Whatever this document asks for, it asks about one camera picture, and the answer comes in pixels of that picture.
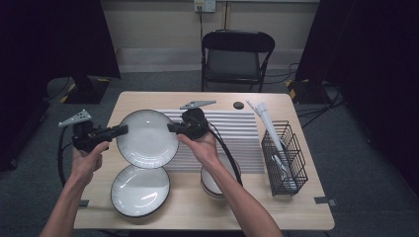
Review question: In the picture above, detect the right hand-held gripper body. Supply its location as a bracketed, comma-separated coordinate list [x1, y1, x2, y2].
[180, 100, 217, 140]

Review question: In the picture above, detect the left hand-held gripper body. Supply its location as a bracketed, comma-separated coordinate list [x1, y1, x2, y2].
[58, 109, 102, 153]

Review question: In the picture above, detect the white ribbed plate dark rim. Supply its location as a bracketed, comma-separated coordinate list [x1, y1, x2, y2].
[110, 164, 171, 219]
[116, 109, 181, 170]

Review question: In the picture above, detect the black wire basket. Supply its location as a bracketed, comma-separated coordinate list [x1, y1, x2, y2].
[261, 119, 309, 198]

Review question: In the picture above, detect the person's right hand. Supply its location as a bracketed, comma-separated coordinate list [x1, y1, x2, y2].
[177, 131, 221, 169]

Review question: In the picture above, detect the person's left hand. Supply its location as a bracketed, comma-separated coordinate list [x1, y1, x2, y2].
[69, 141, 111, 187]

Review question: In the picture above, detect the black stand base yellow tape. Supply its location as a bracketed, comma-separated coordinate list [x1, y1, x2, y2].
[59, 74, 112, 106]
[285, 78, 332, 106]

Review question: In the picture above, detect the striped brown white placemat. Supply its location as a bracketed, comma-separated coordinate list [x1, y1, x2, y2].
[154, 109, 266, 175]

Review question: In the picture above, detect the grey round floor plate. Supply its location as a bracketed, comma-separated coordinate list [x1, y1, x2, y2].
[45, 76, 75, 102]

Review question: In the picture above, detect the black folding chair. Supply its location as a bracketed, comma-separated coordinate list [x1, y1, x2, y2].
[201, 29, 276, 93]

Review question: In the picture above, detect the white ceramic spoon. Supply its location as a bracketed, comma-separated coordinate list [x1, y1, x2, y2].
[270, 153, 298, 193]

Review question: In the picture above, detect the black curtain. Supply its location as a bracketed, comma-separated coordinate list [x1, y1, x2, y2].
[294, 0, 419, 198]
[0, 0, 122, 172]

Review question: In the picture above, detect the left hand-held gripper cable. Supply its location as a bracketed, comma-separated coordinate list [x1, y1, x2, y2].
[57, 126, 75, 187]

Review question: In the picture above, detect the hand-held gripper cable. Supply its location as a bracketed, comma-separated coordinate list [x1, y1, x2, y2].
[57, 126, 75, 187]
[207, 121, 244, 187]

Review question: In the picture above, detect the right hand-held gripper cable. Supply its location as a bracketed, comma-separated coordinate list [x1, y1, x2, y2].
[207, 121, 244, 187]

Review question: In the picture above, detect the black socket cable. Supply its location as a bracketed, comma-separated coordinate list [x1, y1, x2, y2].
[197, 5, 205, 43]

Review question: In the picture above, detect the white wall socket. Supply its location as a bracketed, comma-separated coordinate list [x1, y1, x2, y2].
[193, 0, 217, 14]

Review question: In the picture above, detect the black floor cable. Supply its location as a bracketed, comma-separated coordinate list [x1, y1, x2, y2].
[295, 83, 346, 129]

